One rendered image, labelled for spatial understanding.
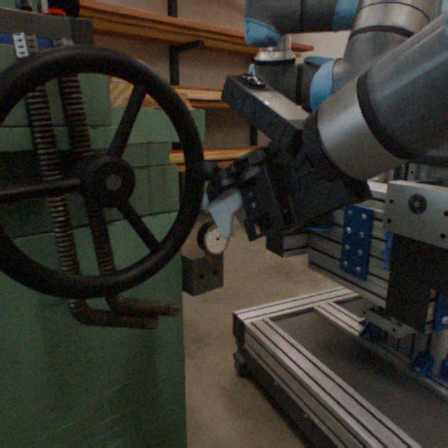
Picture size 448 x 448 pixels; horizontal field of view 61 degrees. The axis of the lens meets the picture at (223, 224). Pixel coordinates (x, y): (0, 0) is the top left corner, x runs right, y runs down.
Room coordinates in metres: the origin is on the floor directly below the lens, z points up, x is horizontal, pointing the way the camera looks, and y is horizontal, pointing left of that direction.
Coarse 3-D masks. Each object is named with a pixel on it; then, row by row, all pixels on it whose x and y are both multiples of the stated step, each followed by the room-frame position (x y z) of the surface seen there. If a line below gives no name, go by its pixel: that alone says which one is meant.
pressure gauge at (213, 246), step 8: (208, 224) 0.70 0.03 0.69; (216, 224) 0.69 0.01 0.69; (200, 232) 0.69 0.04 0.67; (208, 232) 0.68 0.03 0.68; (216, 232) 0.70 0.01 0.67; (200, 240) 0.69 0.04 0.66; (208, 240) 0.69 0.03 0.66; (216, 240) 0.70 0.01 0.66; (224, 240) 0.71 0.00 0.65; (208, 248) 0.69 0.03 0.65; (216, 248) 0.70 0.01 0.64; (224, 248) 0.71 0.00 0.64; (208, 256) 0.71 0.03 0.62
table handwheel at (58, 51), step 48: (96, 48) 0.44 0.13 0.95; (0, 96) 0.37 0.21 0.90; (144, 96) 0.48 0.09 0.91; (192, 144) 0.51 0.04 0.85; (0, 192) 0.37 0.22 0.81; (48, 192) 0.40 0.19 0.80; (96, 192) 0.41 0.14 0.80; (192, 192) 0.51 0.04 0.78; (0, 240) 0.36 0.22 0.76; (144, 240) 0.47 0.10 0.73; (48, 288) 0.39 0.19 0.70; (96, 288) 0.42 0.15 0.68
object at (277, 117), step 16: (240, 80) 0.40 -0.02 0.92; (256, 80) 0.40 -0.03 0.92; (224, 96) 0.41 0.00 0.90; (240, 96) 0.39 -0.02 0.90; (256, 96) 0.37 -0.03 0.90; (272, 96) 0.39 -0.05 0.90; (240, 112) 0.39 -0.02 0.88; (256, 112) 0.37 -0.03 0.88; (272, 112) 0.36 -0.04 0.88; (288, 112) 0.36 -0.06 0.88; (304, 112) 0.38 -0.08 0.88; (272, 128) 0.35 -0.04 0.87; (288, 128) 0.34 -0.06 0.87; (288, 144) 0.34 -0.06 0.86
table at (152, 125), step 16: (112, 112) 0.64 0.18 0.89; (144, 112) 0.68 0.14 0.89; (160, 112) 0.70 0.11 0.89; (192, 112) 0.74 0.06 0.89; (0, 128) 0.45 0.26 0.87; (16, 128) 0.46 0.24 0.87; (32, 128) 0.47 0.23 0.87; (64, 128) 0.50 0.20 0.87; (96, 128) 0.53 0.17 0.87; (112, 128) 0.54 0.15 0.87; (144, 128) 0.68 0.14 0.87; (160, 128) 0.70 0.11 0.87; (0, 144) 0.45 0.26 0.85; (16, 144) 0.46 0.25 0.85; (32, 144) 0.47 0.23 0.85; (64, 144) 0.50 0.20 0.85; (96, 144) 0.52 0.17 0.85
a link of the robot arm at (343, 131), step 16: (352, 80) 0.30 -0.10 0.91; (336, 96) 0.30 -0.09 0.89; (352, 96) 0.29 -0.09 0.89; (320, 112) 0.31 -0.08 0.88; (336, 112) 0.29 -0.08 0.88; (352, 112) 0.28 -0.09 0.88; (320, 128) 0.30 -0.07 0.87; (336, 128) 0.29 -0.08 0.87; (352, 128) 0.28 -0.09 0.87; (368, 128) 0.27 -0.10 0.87; (336, 144) 0.29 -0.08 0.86; (352, 144) 0.28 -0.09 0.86; (368, 144) 0.28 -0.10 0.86; (336, 160) 0.29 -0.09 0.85; (352, 160) 0.29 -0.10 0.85; (368, 160) 0.28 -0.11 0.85; (384, 160) 0.28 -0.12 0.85; (400, 160) 0.28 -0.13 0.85; (352, 176) 0.30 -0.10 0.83; (368, 176) 0.30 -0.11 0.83
